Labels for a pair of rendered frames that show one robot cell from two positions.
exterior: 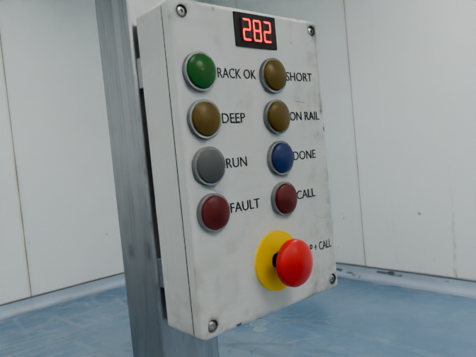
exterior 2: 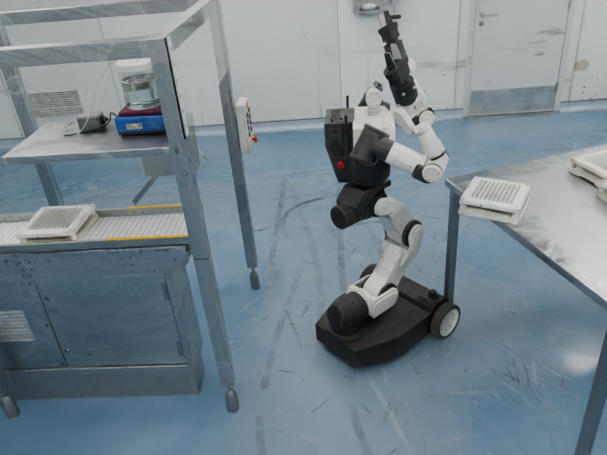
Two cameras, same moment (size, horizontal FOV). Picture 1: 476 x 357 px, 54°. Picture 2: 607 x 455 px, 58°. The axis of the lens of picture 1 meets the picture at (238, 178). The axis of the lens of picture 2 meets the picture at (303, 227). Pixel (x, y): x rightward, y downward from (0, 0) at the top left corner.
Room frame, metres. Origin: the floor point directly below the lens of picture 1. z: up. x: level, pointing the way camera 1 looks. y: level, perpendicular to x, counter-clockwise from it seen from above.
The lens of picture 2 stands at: (-1.83, 1.80, 2.04)
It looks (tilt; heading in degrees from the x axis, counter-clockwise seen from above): 30 degrees down; 316
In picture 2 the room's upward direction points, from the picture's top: 5 degrees counter-clockwise
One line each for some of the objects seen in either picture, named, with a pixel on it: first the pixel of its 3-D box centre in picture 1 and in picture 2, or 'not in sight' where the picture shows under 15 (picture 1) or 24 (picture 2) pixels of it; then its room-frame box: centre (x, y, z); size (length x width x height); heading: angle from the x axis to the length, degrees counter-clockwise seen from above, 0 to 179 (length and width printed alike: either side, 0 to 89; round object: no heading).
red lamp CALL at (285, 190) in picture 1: (285, 198); not in sight; (0.41, -0.04, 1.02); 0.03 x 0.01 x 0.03; 131
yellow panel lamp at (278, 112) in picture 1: (278, 116); not in sight; (0.41, -0.04, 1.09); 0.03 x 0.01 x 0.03; 131
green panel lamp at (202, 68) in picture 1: (201, 71); not in sight; (0.36, 0.02, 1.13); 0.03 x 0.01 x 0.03; 131
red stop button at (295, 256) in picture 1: (282, 261); not in sight; (0.40, -0.03, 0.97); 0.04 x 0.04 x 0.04; 41
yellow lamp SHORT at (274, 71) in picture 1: (275, 75); not in sight; (0.41, -0.04, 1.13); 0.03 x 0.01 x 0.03; 131
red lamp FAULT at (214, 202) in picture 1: (215, 212); not in sight; (0.36, 0.02, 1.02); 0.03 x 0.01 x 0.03; 131
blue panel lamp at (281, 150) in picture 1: (282, 157); not in sight; (0.41, -0.04, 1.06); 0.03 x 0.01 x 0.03; 131
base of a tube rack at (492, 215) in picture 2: not in sight; (494, 203); (-0.93, -0.23, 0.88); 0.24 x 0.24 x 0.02; 13
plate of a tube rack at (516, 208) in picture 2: not in sight; (495, 193); (-0.93, -0.23, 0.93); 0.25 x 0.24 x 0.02; 103
